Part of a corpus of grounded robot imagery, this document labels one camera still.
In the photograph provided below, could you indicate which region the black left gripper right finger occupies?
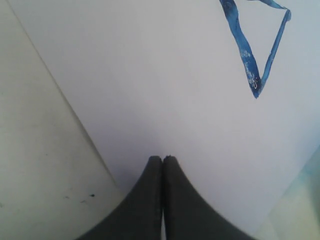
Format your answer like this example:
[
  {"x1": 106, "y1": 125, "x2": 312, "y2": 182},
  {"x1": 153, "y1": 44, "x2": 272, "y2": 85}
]
[{"x1": 162, "y1": 155, "x2": 253, "y2": 240}]

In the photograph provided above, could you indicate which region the white paper sheet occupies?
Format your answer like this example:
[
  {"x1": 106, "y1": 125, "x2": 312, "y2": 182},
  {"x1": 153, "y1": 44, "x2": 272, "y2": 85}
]
[{"x1": 10, "y1": 0, "x2": 320, "y2": 234}]

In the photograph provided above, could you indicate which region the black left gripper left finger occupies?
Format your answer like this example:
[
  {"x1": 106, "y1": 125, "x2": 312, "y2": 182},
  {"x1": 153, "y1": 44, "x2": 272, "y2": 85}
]
[{"x1": 79, "y1": 156, "x2": 163, "y2": 240}]

